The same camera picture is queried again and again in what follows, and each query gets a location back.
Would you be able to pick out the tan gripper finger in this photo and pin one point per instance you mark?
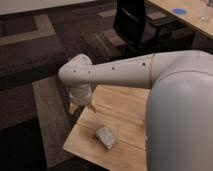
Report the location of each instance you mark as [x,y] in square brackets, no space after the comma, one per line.
[72,108]
[92,107]

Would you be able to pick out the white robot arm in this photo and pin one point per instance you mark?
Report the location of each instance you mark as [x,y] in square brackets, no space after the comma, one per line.
[179,111]

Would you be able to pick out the black office chair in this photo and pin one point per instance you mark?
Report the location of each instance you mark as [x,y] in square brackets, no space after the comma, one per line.
[140,26]

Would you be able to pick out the blue round disc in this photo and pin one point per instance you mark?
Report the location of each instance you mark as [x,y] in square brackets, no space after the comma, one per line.
[179,11]

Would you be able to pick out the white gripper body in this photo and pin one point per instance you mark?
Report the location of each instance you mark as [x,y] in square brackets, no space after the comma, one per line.
[81,95]

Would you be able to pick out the clear glass object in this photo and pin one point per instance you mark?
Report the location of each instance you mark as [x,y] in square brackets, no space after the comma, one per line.
[206,14]

